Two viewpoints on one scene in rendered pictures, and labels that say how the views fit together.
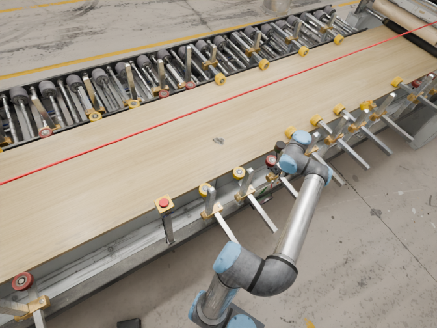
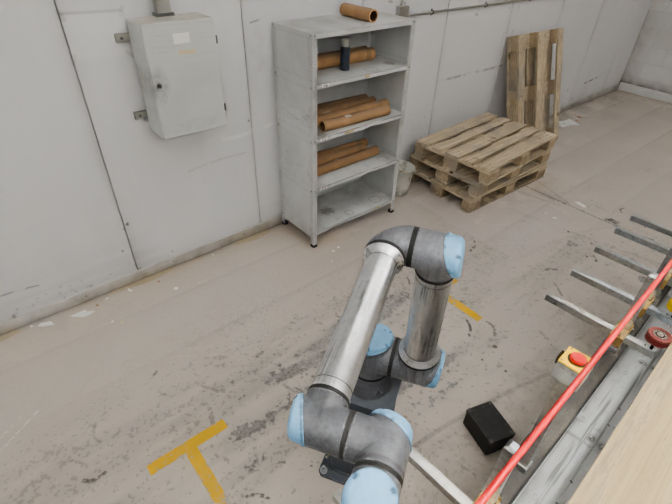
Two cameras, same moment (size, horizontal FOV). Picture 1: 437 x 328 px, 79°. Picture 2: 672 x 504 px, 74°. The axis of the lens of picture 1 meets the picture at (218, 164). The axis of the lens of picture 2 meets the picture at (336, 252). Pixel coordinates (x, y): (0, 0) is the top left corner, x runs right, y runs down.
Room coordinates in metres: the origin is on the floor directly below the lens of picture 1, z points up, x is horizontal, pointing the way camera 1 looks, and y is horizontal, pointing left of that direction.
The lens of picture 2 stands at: (1.21, -0.47, 2.12)
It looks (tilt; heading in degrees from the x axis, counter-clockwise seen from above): 37 degrees down; 176
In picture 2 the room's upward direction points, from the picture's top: 2 degrees clockwise
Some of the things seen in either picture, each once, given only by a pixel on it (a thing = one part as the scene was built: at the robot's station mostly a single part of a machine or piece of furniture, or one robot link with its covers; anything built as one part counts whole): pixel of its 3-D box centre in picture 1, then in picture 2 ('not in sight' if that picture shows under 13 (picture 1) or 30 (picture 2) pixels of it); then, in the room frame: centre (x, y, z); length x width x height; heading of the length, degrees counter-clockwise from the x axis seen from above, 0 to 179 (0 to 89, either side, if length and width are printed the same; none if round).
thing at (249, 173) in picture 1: (243, 190); not in sight; (0.82, -0.18, 0.87); 0.04 x 0.04 x 0.48; 40
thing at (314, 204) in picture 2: not in sight; (342, 132); (-2.09, -0.22, 0.78); 0.90 x 0.45 x 1.55; 127
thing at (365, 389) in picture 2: not in sight; (369, 372); (0.07, -0.24, 0.65); 0.19 x 0.19 x 0.10
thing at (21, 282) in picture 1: (26, 282); (654, 343); (0.13, 0.82, 0.85); 0.08 x 0.08 x 0.11
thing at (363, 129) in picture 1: (363, 129); not in sight; (1.44, -1.01, 0.95); 0.50 x 0.04 x 0.04; 40
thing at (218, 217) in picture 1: (221, 222); (451, 492); (0.62, -0.07, 0.80); 0.44 x 0.03 x 0.04; 40
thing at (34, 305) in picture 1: (32, 308); (620, 332); (0.03, 0.76, 0.81); 0.14 x 0.06 x 0.05; 130
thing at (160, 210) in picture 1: (164, 206); (572, 369); (0.49, 0.21, 1.18); 0.07 x 0.07 x 0.08; 40
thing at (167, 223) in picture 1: (168, 227); (542, 424); (0.49, 0.21, 0.93); 0.05 x 0.05 x 0.45; 40
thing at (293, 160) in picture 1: (293, 159); (379, 447); (0.77, -0.35, 1.33); 0.12 x 0.12 x 0.09; 68
